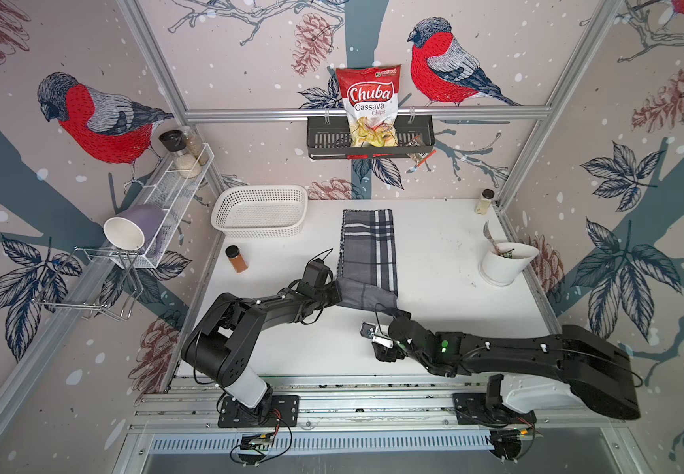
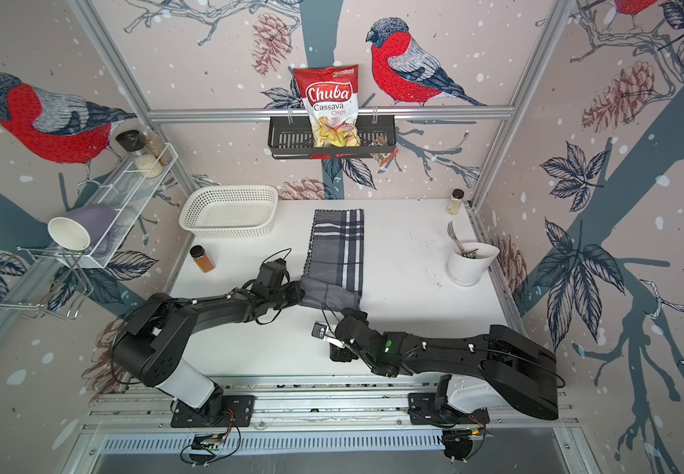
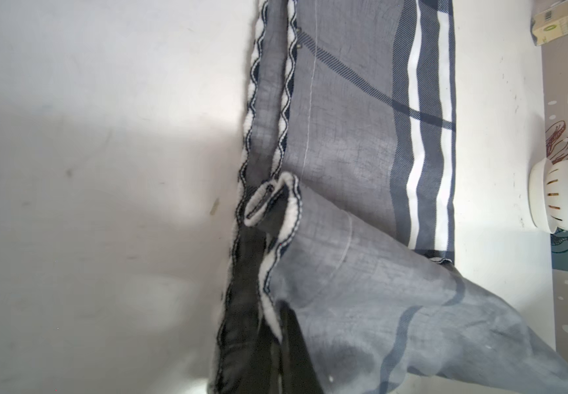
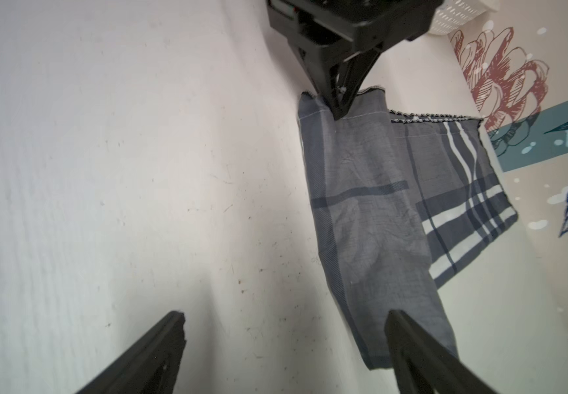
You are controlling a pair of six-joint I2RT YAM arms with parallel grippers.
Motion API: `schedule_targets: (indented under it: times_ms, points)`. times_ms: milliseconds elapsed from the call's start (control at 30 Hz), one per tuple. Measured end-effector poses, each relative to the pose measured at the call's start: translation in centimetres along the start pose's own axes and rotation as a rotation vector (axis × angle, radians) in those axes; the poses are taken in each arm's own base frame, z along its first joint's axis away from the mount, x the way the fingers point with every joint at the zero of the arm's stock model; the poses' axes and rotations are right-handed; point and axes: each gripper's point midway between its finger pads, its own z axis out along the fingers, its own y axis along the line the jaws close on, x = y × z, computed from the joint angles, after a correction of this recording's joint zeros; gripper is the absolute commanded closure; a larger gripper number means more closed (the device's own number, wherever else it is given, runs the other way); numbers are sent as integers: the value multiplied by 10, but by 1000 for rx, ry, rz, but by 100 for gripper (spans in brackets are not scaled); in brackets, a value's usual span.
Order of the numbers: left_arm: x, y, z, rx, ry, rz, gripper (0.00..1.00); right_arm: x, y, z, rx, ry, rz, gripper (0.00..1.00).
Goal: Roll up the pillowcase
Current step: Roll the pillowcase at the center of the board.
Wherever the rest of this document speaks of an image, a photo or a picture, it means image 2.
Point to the white wire wall shelf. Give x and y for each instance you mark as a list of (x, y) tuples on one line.
[(118, 203)]

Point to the metal spoon in cup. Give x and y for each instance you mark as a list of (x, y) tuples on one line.
[(455, 239)]

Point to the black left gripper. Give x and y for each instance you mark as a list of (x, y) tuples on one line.
[(295, 286)]

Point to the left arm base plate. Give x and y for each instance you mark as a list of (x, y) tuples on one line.
[(220, 412)]

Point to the white utensil cup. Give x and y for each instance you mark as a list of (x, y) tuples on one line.
[(467, 268)]

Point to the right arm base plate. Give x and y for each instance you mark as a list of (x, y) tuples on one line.
[(423, 409)]

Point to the brown spice jar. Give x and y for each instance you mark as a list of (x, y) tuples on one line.
[(201, 258)]

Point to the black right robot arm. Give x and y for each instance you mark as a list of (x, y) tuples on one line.
[(523, 373)]

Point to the lilac and white mug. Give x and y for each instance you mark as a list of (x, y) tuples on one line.
[(84, 228)]

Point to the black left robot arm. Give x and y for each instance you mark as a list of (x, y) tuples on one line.
[(151, 347)]

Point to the small glass spice bottle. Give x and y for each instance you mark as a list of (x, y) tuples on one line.
[(455, 203)]

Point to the black wire wall basket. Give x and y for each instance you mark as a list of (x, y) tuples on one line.
[(299, 138)]

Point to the white plastic basket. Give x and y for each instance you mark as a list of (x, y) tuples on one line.
[(242, 211)]

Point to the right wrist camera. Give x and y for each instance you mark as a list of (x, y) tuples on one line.
[(321, 331)]

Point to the red Chuba chips bag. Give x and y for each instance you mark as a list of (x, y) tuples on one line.
[(330, 96)]

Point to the metal wire mug rack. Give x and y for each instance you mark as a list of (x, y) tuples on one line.
[(50, 282)]

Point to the grey plaid pillowcase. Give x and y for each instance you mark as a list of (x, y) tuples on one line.
[(333, 274)]

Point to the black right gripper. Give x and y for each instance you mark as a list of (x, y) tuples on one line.
[(341, 355)]

